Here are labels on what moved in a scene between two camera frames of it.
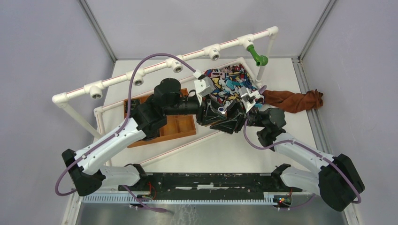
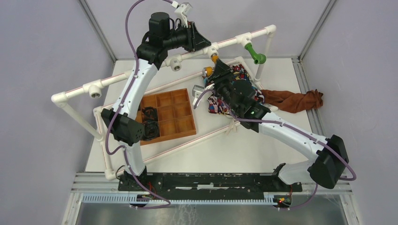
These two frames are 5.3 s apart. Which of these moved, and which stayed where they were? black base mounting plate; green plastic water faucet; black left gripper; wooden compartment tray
Moved: black left gripper
Stayed: green plastic water faucet; wooden compartment tray; black base mounting plate
